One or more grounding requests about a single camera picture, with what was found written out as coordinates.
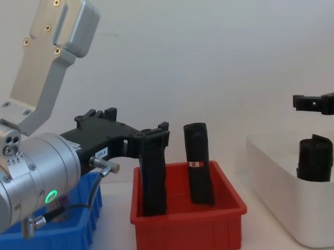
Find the black fabric bundle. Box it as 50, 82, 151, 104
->
139, 147, 170, 218

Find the black roll with white label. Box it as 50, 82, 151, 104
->
182, 121, 217, 209

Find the red plastic bin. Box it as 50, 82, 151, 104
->
127, 158, 250, 250

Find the short black rolled bundle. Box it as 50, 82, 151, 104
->
294, 133, 334, 184

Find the thin dark gripper cable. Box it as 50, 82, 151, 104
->
41, 156, 124, 221

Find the white plastic box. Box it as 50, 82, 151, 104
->
245, 129, 334, 250

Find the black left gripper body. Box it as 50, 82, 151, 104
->
59, 116, 144, 176

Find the blue plastic bin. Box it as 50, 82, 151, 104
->
0, 169, 106, 250

